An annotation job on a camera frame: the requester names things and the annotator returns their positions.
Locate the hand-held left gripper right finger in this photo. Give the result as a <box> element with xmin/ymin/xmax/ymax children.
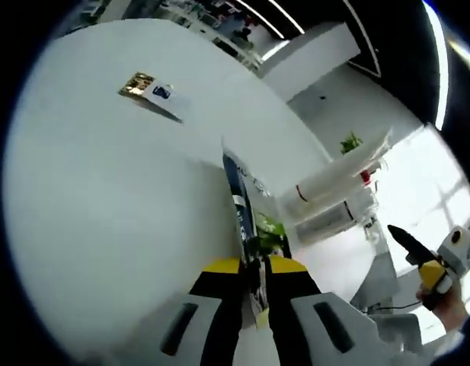
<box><xmin>265</xmin><ymin>257</ymin><xmax>382</xmax><ymax>366</ymax></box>

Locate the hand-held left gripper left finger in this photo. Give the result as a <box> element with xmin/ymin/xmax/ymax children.
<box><xmin>137</xmin><ymin>257</ymin><xmax>244</xmax><ymax>366</ymax></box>

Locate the clear skincare bottle silver collar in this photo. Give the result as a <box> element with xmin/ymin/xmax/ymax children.
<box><xmin>294</xmin><ymin>188</ymin><xmax>385</xmax><ymax>246</ymax></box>

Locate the large white skincare tube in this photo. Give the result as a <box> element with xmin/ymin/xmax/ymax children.
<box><xmin>294</xmin><ymin>127</ymin><xmax>395</xmax><ymax>204</ymax></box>

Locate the green skincare sachet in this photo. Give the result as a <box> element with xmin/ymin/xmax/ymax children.
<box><xmin>220</xmin><ymin>137</ymin><xmax>288</xmax><ymax>332</ymax></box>

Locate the large bright window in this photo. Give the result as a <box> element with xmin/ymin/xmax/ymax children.
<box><xmin>366</xmin><ymin>125</ymin><xmax>470</xmax><ymax>291</ymax></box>

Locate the green plant in white pot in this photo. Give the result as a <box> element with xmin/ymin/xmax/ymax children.
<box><xmin>338</xmin><ymin>130</ymin><xmax>364</xmax><ymax>156</ymax></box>

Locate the ceiling light strip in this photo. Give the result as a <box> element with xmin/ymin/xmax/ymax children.
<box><xmin>421</xmin><ymin>0</ymin><xmax>449</xmax><ymax>133</ymax></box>

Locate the black cable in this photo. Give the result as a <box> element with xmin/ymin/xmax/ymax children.
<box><xmin>373</xmin><ymin>299</ymin><xmax>424</xmax><ymax>310</ymax></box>

